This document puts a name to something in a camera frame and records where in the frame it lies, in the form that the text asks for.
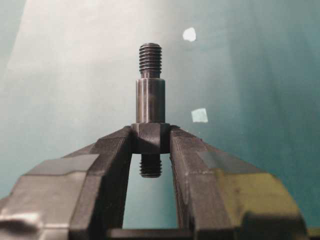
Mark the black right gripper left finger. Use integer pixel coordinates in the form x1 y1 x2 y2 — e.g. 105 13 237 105
0 126 132 240

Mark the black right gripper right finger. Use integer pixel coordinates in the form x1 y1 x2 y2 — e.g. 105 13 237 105
170 126 308 240

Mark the dark steel threaded shaft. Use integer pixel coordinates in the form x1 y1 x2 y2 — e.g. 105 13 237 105
131 43 171 178

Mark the white tape under washer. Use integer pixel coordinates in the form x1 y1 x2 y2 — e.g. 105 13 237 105
182 27 197 42

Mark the pale square tape marker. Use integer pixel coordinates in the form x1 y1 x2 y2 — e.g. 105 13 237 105
191 108 208 123

